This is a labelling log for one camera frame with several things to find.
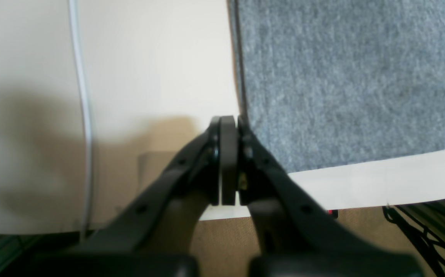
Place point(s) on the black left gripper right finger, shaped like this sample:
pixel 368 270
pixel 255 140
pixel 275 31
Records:
pixel 297 237

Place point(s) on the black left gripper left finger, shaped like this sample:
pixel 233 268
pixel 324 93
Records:
pixel 152 236

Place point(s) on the grey t-shirt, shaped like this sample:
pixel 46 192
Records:
pixel 338 82

